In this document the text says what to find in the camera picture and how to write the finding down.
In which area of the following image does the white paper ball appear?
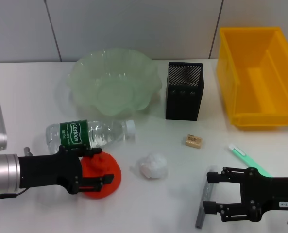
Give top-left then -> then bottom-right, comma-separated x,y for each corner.
136,150 -> 169,180

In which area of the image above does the black mesh pen holder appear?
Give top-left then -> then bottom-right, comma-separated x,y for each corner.
165,61 -> 205,121

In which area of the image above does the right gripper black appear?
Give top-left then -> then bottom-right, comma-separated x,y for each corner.
202,166 -> 288,223

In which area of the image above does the pale green glass fruit plate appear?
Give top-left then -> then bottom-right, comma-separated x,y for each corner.
66,48 -> 163,119

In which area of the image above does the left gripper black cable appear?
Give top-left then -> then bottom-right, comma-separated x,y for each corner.
0,188 -> 28,199

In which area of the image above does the yellow plastic bin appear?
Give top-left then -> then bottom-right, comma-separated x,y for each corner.
215,26 -> 288,131

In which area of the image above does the green toothbrush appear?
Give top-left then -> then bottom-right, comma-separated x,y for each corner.
228,143 -> 273,178

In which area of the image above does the clear water bottle green label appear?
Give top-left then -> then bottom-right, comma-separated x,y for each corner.
45,119 -> 136,155

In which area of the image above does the red-orange orange fruit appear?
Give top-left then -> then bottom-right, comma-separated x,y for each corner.
80,151 -> 122,200

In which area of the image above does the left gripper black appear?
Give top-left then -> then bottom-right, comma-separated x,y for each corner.
18,145 -> 115,195

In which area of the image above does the beige eraser block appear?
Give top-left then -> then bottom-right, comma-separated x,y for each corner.
184,133 -> 204,149

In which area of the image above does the grey marker pen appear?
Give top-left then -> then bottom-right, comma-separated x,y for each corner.
195,165 -> 219,229

